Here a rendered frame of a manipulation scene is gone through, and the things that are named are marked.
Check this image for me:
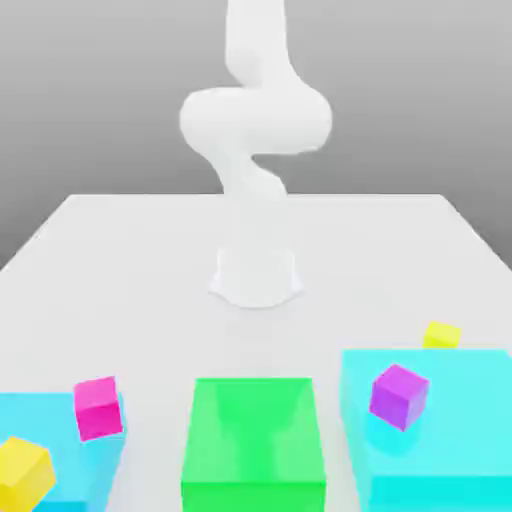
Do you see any small purple cube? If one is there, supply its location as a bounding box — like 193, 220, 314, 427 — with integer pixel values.
368, 363, 431, 433

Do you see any small yellow cube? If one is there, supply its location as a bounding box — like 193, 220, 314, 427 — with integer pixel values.
0, 435, 57, 512
422, 320, 463, 350

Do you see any small pink cube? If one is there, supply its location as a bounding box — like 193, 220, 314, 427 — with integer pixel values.
72, 375, 124, 443

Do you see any large green box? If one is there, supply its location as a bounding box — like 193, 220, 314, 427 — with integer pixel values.
180, 376, 328, 512

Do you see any large cyan box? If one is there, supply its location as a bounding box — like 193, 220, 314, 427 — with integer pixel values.
340, 348, 512, 512

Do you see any large light blue box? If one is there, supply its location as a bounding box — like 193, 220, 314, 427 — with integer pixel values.
0, 391, 128, 512

